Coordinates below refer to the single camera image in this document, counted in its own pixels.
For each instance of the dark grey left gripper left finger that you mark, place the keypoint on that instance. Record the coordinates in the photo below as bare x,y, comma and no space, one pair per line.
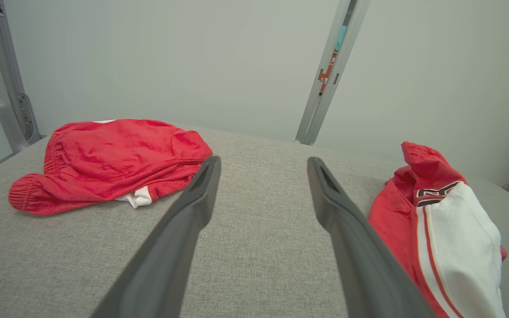
166,260

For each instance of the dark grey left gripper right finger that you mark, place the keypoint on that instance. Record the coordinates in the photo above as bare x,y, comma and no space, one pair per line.
365,265

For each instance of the red white jersey black letters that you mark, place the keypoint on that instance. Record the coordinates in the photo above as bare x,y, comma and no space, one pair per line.
453,238

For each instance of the red shorts with elastic waistband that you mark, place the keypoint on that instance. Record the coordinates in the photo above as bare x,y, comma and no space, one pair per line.
108,163

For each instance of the grey metal post with stickers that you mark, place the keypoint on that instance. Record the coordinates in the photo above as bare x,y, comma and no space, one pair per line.
325,101

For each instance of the red sticker on post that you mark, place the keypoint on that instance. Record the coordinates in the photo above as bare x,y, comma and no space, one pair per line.
327,73

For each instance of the teal sticker on post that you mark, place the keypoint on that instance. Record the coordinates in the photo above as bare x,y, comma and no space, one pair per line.
341,37

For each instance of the grey metal post with bracket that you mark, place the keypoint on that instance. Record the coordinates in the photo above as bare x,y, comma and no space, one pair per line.
9,79

